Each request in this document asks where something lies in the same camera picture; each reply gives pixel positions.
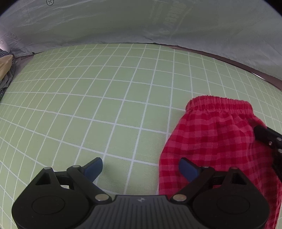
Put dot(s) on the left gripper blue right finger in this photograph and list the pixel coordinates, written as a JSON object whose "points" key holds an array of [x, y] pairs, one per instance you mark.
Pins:
{"points": [[197, 177]]}

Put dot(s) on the red checkered shorts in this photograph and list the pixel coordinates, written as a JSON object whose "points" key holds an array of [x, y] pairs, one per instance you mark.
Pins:
{"points": [[218, 132]]}

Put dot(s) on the beige garment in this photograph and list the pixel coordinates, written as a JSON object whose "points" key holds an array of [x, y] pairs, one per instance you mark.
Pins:
{"points": [[5, 65]]}

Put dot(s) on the grey printed backdrop cloth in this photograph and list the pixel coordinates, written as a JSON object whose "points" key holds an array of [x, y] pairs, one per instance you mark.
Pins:
{"points": [[244, 33]]}

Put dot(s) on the green grid cutting mat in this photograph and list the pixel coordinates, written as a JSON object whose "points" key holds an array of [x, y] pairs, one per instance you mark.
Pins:
{"points": [[119, 102]]}

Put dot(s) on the dark plaid garment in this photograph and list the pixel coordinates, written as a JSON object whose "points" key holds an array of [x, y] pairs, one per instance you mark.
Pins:
{"points": [[6, 81]]}

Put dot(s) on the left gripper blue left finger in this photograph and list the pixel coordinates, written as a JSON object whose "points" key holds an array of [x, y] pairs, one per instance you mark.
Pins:
{"points": [[84, 176]]}

